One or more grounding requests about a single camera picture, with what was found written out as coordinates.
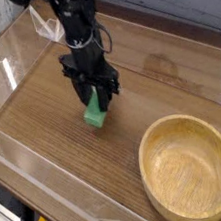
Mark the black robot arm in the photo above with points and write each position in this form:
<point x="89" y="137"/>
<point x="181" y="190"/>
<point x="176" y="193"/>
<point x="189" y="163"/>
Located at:
<point x="88" y="41"/>

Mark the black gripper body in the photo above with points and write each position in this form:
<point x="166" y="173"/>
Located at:
<point x="89" y="62"/>

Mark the clear acrylic enclosure wall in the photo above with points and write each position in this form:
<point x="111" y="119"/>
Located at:
<point x="70" y="171"/>

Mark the brown wooden bowl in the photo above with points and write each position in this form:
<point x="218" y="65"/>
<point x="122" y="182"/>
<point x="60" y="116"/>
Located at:
<point x="180" y="165"/>

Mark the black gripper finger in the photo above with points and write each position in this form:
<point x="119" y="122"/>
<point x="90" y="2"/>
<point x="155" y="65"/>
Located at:
<point x="83" y="89"/>
<point x="103" y="98"/>

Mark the green rectangular block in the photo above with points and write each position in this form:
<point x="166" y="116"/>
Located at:
<point x="92" y="115"/>

